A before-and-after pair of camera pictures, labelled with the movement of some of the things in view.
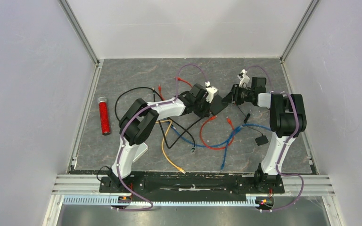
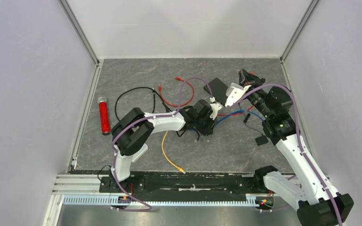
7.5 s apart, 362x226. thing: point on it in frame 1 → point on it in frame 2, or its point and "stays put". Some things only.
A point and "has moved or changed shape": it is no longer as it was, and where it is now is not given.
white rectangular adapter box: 141,149 stays put
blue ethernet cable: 229,142 → 239,111
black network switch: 217,105 has moved or changed shape
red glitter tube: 104,117 stays put
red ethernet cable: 216,148 → 235,114
